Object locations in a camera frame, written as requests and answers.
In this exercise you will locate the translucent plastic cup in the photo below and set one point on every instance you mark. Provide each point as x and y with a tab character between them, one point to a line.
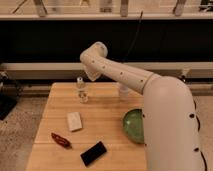
123	92

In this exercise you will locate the white rectangular sponge block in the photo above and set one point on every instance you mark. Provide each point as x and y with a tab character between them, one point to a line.
74	121

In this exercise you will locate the clear plastic bottle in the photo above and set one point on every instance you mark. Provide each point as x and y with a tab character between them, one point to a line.
82	90

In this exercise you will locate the red chili pepper toy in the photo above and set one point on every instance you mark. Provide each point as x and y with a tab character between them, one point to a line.
61	141

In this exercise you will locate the black equipment at left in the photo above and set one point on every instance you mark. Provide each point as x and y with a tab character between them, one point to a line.
7	103

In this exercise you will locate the green round bowl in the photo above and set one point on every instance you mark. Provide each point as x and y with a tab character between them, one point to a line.
133	126

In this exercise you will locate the black smartphone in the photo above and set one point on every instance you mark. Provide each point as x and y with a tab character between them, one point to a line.
93	153

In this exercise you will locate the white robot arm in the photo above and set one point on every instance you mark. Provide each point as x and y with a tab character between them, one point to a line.
170	122

